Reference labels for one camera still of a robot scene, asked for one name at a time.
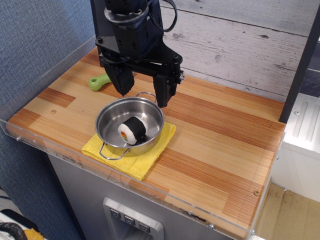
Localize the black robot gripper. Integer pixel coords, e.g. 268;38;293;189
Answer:
95;9;184;108

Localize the green handled grey spatula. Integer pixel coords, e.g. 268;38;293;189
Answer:
88;73;111;92

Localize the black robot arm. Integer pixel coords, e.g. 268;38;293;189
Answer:
95;0;185;108

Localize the stainless steel pot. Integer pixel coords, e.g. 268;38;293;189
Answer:
95;95;165;161

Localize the toy sushi roll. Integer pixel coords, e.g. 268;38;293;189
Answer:
117;116;149;145

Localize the yellow cloth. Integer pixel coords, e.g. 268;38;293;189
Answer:
81;122;176;181

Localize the grey cabinet with dispenser panel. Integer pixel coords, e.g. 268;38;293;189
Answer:
49;155;229;240

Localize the clear acrylic table guard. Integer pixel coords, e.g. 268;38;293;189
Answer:
4;48;285;239

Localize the white appliance at right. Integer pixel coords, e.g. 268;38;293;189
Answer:
271;93;320;202

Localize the yellow black object bottom left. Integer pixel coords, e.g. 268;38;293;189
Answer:
0;209;46;240

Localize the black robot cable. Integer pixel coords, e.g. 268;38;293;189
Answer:
147;0;179;33

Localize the black vertical post right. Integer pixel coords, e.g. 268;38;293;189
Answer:
279;6;320;124

